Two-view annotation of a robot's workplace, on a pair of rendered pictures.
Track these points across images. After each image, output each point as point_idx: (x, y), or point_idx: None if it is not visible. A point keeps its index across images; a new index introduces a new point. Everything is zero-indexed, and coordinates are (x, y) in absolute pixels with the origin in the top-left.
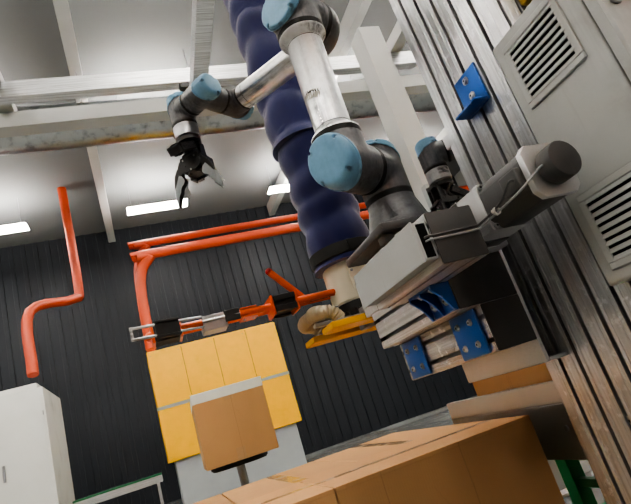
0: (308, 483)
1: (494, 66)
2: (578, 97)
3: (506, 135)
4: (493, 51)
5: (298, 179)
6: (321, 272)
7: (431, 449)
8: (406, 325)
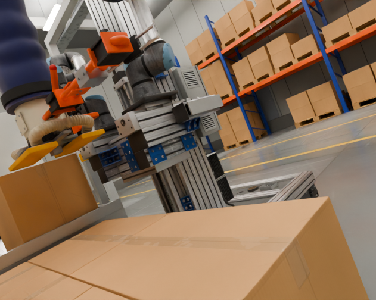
0: (102, 254)
1: (166, 71)
2: (198, 93)
3: (168, 91)
4: (177, 68)
5: (27, 21)
6: (39, 97)
7: (128, 219)
8: (163, 136)
